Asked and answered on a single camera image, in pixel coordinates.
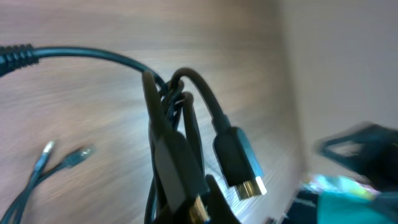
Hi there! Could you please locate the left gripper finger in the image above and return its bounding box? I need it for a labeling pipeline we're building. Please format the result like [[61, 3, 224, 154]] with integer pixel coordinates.
[[204, 175, 240, 224]]

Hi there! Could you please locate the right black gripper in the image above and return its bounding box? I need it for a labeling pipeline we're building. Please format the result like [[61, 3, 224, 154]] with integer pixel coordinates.
[[317, 123, 397, 192]]

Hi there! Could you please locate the thick black HDMI cable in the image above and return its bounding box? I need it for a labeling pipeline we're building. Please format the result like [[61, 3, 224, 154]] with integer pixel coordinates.
[[0, 43, 268, 224]]

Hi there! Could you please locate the thin black USB cable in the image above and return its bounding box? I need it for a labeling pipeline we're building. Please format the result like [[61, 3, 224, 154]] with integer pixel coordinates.
[[0, 140, 96, 224]]

